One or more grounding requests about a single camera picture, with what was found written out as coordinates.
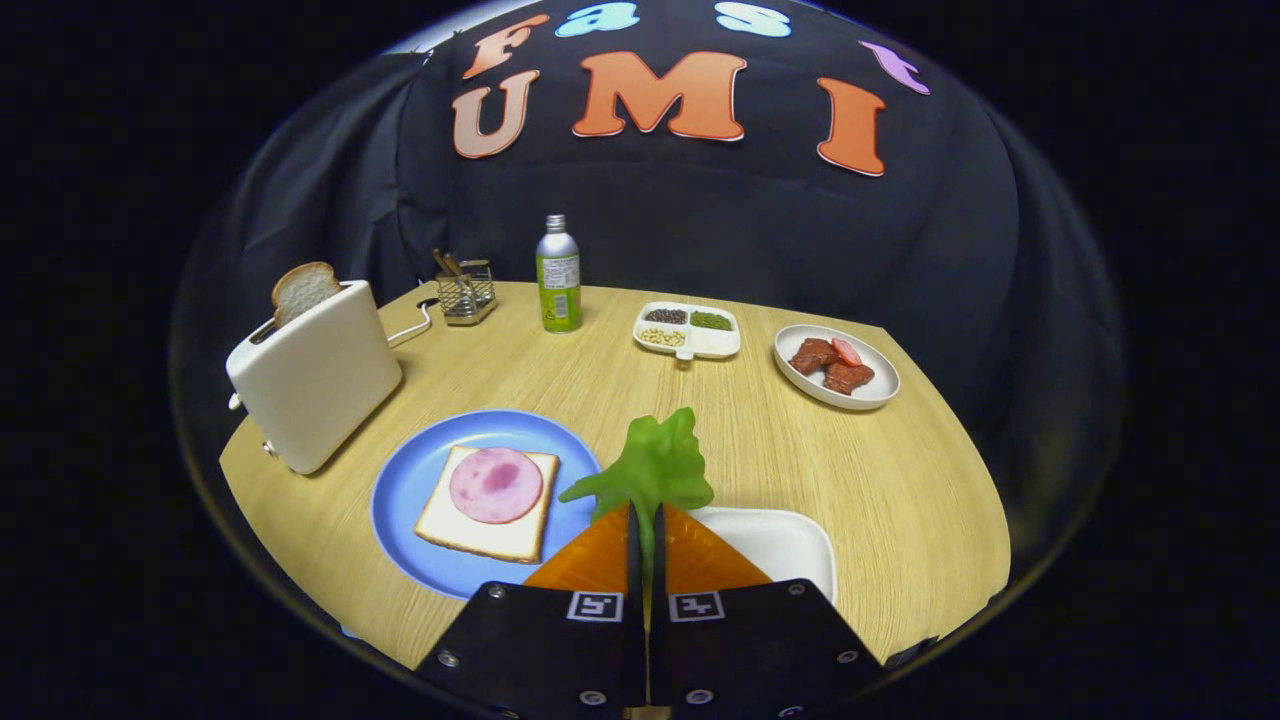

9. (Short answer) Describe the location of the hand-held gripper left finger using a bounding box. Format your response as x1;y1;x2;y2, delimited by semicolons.
415;503;649;720

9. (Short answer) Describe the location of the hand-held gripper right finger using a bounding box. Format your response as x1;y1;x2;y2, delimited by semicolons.
648;503;886;720

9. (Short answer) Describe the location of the green lettuce leaf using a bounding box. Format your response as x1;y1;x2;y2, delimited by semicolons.
558;407;715;601

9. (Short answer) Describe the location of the toasted bread slice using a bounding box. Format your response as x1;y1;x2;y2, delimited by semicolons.
271;262;342;329

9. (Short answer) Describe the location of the white rectangular dish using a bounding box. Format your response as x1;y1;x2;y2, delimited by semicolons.
685;506;837;606

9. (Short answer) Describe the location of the pink ham slice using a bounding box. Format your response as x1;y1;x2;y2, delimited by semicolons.
449;447;544;525

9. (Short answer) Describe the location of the white bread slice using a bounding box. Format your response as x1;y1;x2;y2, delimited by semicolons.
414;445;561;564

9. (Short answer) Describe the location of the blue round plate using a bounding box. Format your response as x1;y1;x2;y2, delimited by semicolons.
371;409;604;601

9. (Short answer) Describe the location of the white divided dish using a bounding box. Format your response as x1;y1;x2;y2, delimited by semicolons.
633;302;742;362

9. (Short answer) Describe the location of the round white plate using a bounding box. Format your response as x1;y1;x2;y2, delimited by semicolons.
774;324;901;411

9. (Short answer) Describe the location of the metal bottle with green label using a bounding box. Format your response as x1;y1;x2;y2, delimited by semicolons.
536;214;582;333

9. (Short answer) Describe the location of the black backdrop cloth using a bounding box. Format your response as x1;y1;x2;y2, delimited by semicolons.
170;0;1126;561

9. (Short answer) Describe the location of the white toaster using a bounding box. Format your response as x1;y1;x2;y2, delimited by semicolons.
226;280;404;475

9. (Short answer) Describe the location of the wire mesh utensil basket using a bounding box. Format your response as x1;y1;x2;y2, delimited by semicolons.
436;260;497;327

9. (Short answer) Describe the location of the white toaster cable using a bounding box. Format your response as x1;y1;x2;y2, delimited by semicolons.
388;298;441;349

